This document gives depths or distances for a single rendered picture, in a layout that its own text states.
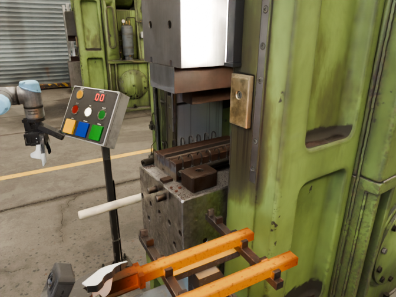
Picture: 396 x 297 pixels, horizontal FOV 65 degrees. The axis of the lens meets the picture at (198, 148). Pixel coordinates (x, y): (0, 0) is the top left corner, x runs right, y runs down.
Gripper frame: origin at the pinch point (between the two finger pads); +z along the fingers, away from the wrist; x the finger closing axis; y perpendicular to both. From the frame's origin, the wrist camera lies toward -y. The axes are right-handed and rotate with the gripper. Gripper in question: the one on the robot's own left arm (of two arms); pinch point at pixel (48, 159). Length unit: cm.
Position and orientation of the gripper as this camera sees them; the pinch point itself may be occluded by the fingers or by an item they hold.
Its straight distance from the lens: 156.5
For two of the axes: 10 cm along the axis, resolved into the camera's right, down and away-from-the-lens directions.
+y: -9.7, 0.9, -2.5
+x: 2.6, 3.5, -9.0
